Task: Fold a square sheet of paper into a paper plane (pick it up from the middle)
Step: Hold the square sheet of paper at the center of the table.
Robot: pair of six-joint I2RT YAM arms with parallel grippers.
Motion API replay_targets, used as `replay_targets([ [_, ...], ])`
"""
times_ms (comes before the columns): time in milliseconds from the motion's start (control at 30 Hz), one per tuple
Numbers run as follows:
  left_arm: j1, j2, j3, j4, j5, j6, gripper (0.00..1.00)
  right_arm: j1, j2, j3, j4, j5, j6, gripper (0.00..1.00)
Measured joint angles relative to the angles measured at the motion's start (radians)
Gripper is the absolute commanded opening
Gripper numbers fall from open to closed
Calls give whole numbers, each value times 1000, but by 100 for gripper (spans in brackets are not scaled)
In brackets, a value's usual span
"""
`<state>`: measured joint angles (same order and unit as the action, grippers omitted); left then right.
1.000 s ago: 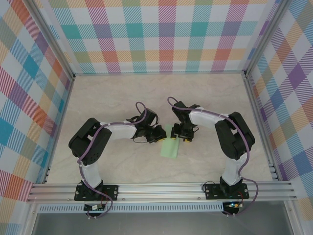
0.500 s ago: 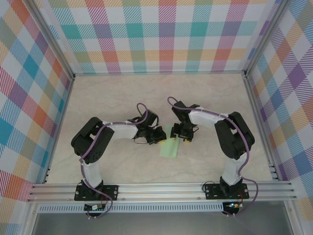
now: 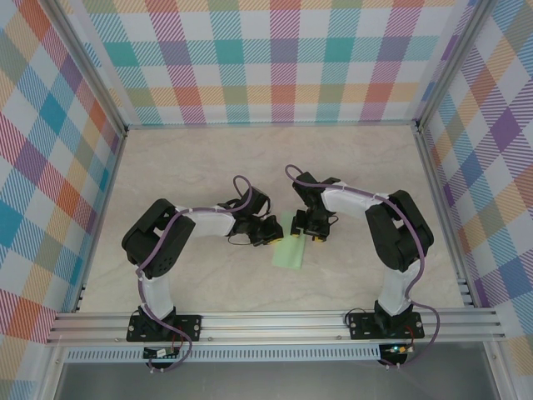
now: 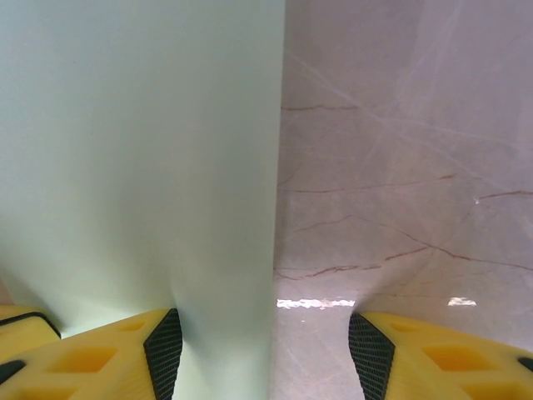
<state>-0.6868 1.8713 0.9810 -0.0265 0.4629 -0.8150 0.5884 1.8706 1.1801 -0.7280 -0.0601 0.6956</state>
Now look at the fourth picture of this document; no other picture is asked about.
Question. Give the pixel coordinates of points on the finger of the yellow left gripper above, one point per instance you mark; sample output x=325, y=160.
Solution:
x=21, y=333

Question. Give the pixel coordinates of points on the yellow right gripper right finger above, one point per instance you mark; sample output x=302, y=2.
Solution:
x=449, y=366

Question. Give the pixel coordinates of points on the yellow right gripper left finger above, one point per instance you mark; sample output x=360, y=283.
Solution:
x=83, y=366

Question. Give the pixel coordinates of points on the light green paper sheet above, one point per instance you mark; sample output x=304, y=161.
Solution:
x=145, y=146

